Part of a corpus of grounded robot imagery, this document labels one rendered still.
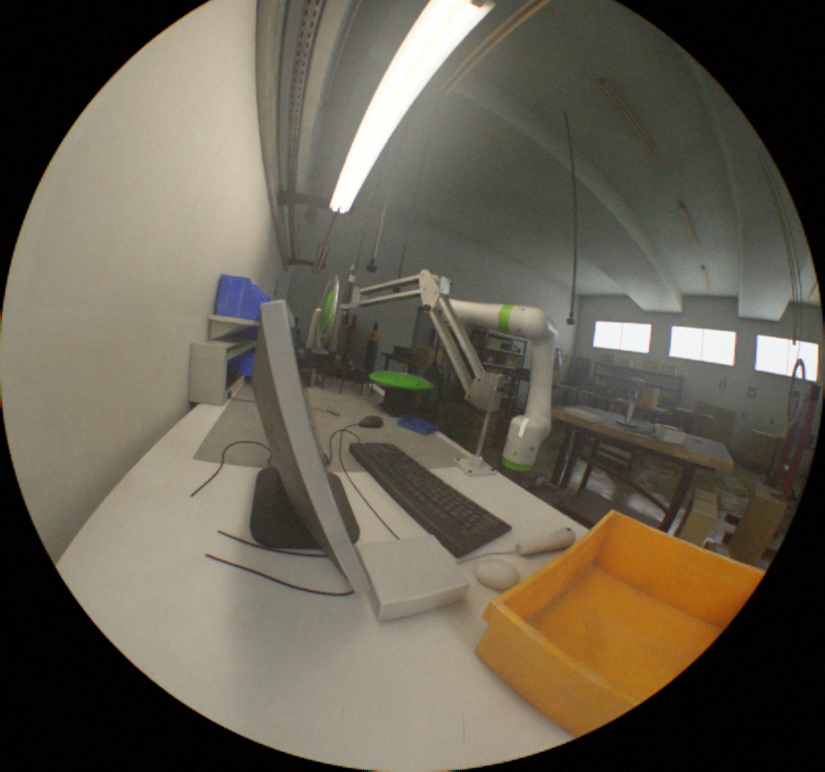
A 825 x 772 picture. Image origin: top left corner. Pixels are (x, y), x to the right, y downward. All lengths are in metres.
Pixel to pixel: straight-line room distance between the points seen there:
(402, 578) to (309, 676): 0.17
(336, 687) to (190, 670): 0.14
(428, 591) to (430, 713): 0.16
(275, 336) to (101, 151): 0.45
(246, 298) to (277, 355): 1.01
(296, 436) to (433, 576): 0.26
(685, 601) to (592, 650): 0.20
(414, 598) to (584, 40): 3.51
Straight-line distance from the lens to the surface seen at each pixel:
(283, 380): 0.19
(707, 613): 0.59
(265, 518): 0.48
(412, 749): 0.33
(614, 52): 3.41
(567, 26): 3.24
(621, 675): 0.44
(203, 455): 0.69
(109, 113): 0.55
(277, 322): 0.19
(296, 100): 1.41
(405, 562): 0.39
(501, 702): 0.36
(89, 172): 0.53
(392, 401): 1.24
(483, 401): 0.74
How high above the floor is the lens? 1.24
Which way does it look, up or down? 3 degrees down
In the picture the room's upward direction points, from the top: 10 degrees clockwise
